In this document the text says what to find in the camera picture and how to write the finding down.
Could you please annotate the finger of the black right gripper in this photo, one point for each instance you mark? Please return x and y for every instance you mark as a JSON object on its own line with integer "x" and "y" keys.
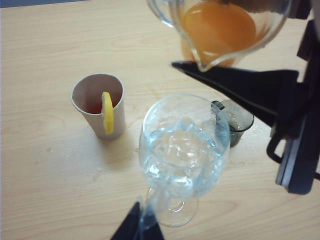
{"x": 250, "y": 87}
{"x": 297, "y": 10}

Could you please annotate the yellow lemon slice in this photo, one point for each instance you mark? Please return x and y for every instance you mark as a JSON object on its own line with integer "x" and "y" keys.
{"x": 108, "y": 112}

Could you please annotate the grey smoked measuring cup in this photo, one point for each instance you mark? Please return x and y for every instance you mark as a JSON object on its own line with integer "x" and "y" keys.
{"x": 240, "y": 125}

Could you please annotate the clear wine glass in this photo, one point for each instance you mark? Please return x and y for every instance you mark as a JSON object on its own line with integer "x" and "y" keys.
{"x": 185, "y": 150}

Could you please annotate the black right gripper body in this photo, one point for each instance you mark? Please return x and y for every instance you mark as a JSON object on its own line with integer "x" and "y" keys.
{"x": 302, "y": 140}

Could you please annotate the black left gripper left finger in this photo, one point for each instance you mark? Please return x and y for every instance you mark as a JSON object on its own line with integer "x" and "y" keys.
{"x": 130, "y": 222}

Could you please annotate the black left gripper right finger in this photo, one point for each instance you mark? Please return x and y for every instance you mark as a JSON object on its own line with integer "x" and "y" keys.
{"x": 151, "y": 228}

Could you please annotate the clear measuring cup orange juice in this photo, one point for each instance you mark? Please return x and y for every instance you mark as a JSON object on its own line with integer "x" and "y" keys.
{"x": 220, "y": 32}

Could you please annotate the beige paper cup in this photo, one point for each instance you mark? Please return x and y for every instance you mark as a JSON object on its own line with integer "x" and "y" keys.
{"x": 96, "y": 100}

